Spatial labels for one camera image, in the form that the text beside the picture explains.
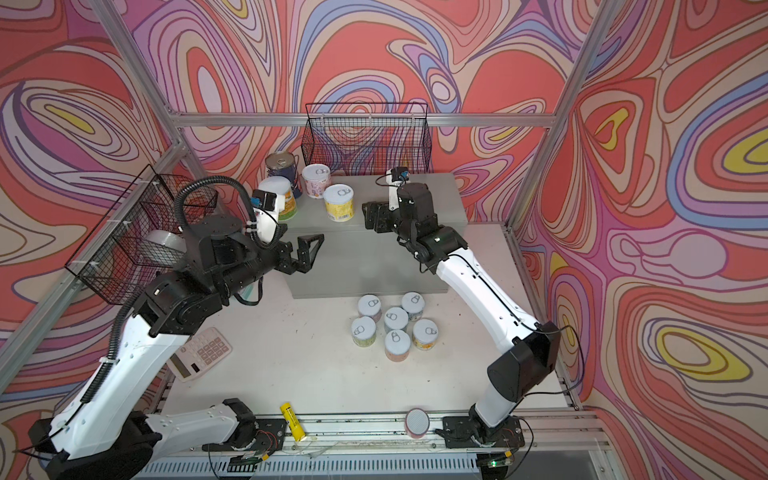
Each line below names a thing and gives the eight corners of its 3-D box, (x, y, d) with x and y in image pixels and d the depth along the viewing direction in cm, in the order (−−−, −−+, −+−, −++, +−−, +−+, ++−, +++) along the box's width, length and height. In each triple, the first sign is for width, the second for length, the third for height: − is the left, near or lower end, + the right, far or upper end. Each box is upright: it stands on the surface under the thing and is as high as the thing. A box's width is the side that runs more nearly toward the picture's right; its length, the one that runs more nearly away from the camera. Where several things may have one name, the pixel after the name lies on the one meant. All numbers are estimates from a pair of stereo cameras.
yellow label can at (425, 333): (413, 350, 89) (414, 343, 85) (411, 325, 94) (412, 318, 90) (437, 350, 89) (439, 343, 85) (434, 325, 94) (436, 318, 90)
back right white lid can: (402, 320, 94) (402, 313, 90) (401, 299, 99) (401, 291, 95) (424, 320, 94) (426, 313, 90) (422, 299, 99) (424, 291, 96)
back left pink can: (358, 323, 94) (356, 315, 90) (359, 303, 99) (358, 294, 95) (381, 323, 94) (381, 315, 90) (381, 303, 99) (381, 294, 95)
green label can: (351, 347, 89) (350, 340, 85) (353, 324, 94) (352, 316, 90) (375, 347, 89) (374, 340, 85) (375, 324, 94) (375, 316, 90)
